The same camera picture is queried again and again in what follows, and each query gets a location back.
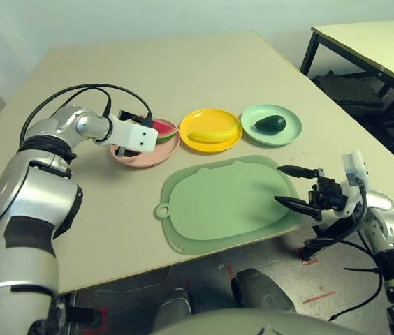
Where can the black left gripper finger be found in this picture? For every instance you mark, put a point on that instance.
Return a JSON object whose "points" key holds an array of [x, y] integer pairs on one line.
{"points": [[127, 153], [129, 117]]}

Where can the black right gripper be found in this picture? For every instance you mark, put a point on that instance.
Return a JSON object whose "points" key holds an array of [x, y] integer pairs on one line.
{"points": [[328, 195]]}

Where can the watermelon slice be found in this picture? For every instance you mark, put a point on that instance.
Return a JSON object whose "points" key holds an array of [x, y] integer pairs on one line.
{"points": [[165, 130]]}

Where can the dark green avocado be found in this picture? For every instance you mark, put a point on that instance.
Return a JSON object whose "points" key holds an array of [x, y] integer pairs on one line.
{"points": [[270, 124]]}

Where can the yellow banana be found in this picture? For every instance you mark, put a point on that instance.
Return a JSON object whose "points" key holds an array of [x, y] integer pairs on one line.
{"points": [[211, 136]]}

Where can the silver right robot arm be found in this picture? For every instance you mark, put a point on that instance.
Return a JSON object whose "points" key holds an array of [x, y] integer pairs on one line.
{"points": [[389, 227]]}

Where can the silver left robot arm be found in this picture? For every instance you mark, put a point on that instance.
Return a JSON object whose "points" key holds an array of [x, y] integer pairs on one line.
{"points": [[33, 188]]}

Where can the pink plate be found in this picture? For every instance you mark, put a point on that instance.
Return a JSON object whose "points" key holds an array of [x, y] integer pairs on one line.
{"points": [[155, 157]]}

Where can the mint green plate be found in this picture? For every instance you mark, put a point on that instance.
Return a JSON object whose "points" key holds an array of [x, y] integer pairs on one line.
{"points": [[288, 134]]}

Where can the black table leg bar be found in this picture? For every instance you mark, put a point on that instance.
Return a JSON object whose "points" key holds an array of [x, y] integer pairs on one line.
{"points": [[326, 240], [81, 315]]}

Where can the green silicone mat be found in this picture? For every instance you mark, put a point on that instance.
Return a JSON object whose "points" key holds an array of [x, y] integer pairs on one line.
{"points": [[225, 202]]}

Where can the yellow plate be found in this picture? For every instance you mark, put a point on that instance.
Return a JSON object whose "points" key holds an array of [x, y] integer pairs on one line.
{"points": [[211, 120]]}

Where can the grey robot right leg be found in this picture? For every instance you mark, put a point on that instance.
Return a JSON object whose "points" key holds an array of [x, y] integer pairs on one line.
{"points": [[261, 289]]}

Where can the grey robot leg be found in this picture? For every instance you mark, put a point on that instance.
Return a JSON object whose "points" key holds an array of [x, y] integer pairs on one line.
{"points": [[261, 289], [174, 308]]}

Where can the red floor tape strip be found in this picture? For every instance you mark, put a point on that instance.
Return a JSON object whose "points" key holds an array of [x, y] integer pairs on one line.
{"points": [[320, 297]]}

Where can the small white floor scrap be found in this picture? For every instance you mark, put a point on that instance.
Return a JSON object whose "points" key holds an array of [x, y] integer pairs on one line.
{"points": [[221, 267]]}

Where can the grey robot torso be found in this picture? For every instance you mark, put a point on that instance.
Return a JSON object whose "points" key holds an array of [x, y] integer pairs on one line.
{"points": [[253, 324]]}

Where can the grey robot left leg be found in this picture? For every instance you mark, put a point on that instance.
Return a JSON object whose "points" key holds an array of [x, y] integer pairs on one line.
{"points": [[174, 308]]}

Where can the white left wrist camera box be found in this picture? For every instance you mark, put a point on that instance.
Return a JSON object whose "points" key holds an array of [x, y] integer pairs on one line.
{"points": [[134, 136]]}

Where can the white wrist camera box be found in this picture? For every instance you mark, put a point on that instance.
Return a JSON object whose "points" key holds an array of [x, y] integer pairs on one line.
{"points": [[354, 164], [134, 136]]}

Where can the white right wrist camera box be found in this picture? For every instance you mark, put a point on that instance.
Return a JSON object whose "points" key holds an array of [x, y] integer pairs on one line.
{"points": [[354, 164]]}

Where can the side table with black frame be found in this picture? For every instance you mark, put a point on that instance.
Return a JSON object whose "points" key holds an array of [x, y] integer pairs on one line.
{"points": [[375, 38]]}

